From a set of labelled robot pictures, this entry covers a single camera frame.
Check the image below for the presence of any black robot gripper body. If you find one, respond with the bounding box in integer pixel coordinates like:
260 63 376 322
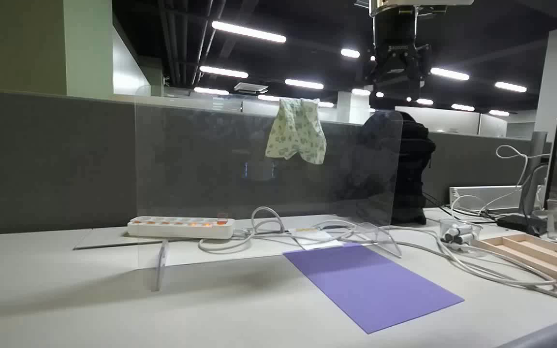
370 0 428 92

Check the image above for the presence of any white patterned towel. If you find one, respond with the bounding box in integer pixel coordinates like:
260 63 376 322
265 99 327 167

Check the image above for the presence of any clear glass screen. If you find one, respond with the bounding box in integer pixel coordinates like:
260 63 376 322
134 103 405 295

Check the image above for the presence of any white box device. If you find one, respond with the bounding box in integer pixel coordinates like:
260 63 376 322
449 186 521 214

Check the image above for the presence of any purple paper sheet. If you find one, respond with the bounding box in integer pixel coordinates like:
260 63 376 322
287 246 463 335

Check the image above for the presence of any wooden tray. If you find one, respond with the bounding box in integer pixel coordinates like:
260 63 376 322
480 235 557 281

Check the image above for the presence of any white power strip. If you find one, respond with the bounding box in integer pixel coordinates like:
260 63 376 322
128 217 234 241

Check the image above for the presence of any grey cubicle partition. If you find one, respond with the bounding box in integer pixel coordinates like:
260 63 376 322
0 88 140 237

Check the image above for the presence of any white looped cable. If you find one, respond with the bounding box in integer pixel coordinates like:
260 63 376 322
494 144 550 196

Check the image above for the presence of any white power cable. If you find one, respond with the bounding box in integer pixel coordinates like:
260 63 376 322
196 206 557 306

